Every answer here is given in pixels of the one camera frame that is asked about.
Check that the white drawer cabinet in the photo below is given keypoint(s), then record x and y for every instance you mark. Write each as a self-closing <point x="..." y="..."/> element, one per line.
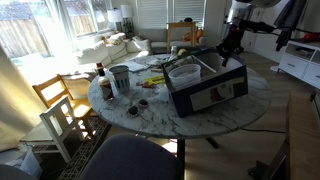
<point x="300" y="63"/>

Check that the grey metal can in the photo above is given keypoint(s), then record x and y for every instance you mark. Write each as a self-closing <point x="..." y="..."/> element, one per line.
<point x="120" y="78"/>

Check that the black table leg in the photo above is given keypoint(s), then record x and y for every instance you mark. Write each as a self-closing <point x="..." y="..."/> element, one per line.
<point x="186" y="150"/>

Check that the yellow wooden chair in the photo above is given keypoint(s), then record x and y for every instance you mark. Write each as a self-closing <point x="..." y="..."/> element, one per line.
<point x="63" y="95"/>

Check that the white child chair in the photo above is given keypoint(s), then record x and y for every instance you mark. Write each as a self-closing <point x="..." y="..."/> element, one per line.
<point x="55" y="128"/>

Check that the orange plush toy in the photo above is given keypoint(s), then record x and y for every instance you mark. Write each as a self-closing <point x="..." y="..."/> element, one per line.
<point x="193" y="35"/>

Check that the small dark round cup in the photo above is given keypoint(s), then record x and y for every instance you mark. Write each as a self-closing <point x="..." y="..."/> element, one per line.
<point x="133" y="110"/>
<point x="143" y="103"/>

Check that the dark blue padded chair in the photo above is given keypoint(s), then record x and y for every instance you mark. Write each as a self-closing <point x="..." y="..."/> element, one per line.
<point x="133" y="159"/>

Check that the white table lamp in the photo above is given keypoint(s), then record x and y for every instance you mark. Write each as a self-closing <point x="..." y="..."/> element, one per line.
<point x="115" y="18"/>

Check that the patterned floor rug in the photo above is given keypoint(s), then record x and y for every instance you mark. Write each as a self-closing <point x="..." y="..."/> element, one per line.
<point x="85" y="146"/>

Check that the white sofa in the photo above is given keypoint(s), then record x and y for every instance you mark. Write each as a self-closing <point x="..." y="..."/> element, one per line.
<point x="116" y="48"/>

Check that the grey patterned cloth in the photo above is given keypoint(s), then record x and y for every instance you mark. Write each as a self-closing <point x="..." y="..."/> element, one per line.
<point x="156" y="60"/>

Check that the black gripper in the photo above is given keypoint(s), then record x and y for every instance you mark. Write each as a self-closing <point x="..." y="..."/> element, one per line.
<point x="230" y="43"/>

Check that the green bowl with toys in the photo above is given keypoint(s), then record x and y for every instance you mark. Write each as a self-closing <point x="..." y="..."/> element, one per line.
<point x="182" y="52"/>

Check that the hanging dark jacket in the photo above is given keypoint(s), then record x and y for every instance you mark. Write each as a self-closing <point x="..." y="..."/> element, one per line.
<point x="290" y="20"/>

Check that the tall wooden chair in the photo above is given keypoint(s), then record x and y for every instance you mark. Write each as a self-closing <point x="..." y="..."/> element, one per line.
<point x="181" y="31"/>

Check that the small white plastic cup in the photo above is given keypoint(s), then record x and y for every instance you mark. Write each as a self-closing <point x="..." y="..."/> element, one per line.
<point x="163" y="94"/>

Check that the wooden bench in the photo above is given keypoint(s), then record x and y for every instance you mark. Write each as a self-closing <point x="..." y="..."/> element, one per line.
<point x="300" y="140"/>

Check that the dark sauce bottle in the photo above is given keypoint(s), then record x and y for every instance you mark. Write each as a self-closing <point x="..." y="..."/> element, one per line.
<point x="105" y="86"/>

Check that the dark blue cardboard box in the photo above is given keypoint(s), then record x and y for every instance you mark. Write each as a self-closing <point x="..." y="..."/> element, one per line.
<point x="213" y="90"/>

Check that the clear plastic tub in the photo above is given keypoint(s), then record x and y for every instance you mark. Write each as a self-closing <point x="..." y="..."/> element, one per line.
<point x="185" y="75"/>

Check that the yellow packet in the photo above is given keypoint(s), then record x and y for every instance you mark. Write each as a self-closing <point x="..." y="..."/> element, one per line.
<point x="154" y="80"/>

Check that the white notepad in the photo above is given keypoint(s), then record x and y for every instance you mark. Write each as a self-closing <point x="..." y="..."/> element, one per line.
<point x="134" y="66"/>

